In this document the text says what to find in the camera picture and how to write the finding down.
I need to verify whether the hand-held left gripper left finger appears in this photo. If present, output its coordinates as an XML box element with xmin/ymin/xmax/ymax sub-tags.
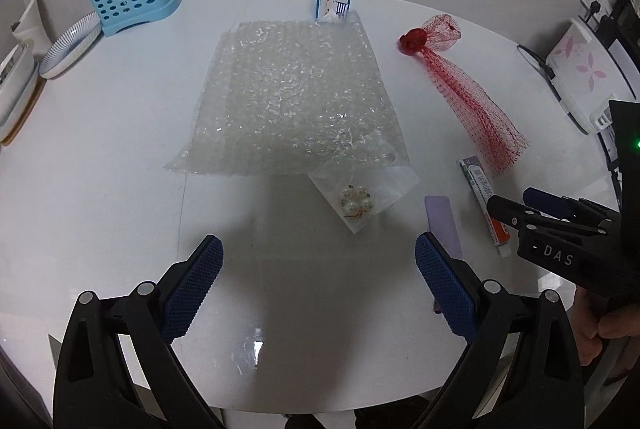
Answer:
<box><xmin>52</xmin><ymin>235</ymin><xmax>226</xmax><ymax>429</ymax></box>

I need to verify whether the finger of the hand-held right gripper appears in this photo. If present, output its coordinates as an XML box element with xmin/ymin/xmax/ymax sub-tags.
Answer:
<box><xmin>522</xmin><ymin>188</ymin><xmax>614</xmax><ymax>221</ymax></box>
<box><xmin>486</xmin><ymin>194</ymin><xmax>542</xmax><ymax>233</ymax></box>

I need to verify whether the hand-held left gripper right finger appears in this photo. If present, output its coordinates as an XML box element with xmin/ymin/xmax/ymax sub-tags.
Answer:
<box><xmin>414</xmin><ymin>231</ymin><xmax>586</xmax><ymax>429</ymax></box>

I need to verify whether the white ointment tube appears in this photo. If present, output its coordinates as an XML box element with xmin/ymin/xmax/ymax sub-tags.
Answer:
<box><xmin>458</xmin><ymin>156</ymin><xmax>514</xmax><ymax>259</ymax></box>

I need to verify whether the person's right hand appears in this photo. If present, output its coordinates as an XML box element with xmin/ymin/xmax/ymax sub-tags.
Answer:
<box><xmin>572</xmin><ymin>288</ymin><xmax>640</xmax><ymax>366</ymax></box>

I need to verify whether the purple card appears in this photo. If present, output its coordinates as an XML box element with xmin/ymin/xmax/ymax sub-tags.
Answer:
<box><xmin>424</xmin><ymin>195</ymin><xmax>464</xmax><ymax>316</ymax></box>

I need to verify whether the white countertop oven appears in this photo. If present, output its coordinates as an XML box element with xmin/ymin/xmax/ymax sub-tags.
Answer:
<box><xmin>597</xmin><ymin>124</ymin><xmax>626</xmax><ymax>211</ymax></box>

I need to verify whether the red mesh bag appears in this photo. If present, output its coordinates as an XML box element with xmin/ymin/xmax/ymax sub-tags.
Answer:
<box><xmin>398</xmin><ymin>14</ymin><xmax>531</xmax><ymax>175</ymax></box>

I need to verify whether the pearl brooch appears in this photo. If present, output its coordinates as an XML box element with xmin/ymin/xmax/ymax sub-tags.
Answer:
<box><xmin>339</xmin><ymin>186</ymin><xmax>374</xmax><ymax>220</ymax></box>

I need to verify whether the clear plastic bag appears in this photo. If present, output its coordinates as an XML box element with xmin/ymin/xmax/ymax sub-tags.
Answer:
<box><xmin>307</xmin><ymin>156</ymin><xmax>421</xmax><ymax>235</ymax></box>

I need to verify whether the white floral rice cooker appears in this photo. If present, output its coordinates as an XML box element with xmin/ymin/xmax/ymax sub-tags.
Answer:
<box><xmin>544</xmin><ymin>18</ymin><xmax>640</xmax><ymax>135</ymax></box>

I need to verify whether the clear bubble wrap sheet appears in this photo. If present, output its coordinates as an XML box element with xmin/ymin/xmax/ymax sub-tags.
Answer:
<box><xmin>163</xmin><ymin>11</ymin><xmax>411</xmax><ymax>178</ymax></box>

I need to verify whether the round wooden trivet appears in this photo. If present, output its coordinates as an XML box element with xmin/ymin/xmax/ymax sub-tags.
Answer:
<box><xmin>0</xmin><ymin>74</ymin><xmax>46</xmax><ymax>146</ymax></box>

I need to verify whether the large white bowl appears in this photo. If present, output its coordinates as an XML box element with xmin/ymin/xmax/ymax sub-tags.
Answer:
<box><xmin>0</xmin><ymin>42</ymin><xmax>41</xmax><ymax>131</ymax></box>

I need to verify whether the blue patterned plate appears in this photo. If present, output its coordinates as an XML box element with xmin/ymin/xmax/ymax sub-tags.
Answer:
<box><xmin>39</xmin><ymin>12</ymin><xmax>105</xmax><ymax>80</ymax></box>

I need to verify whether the white slanted cup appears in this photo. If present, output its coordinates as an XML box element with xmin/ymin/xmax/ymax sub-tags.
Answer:
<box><xmin>10</xmin><ymin>0</ymin><xmax>54</xmax><ymax>55</ymax></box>

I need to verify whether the black power cable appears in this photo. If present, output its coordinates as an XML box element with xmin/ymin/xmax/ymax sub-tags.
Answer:
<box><xmin>517</xmin><ymin>44</ymin><xmax>564</xmax><ymax>103</ymax></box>

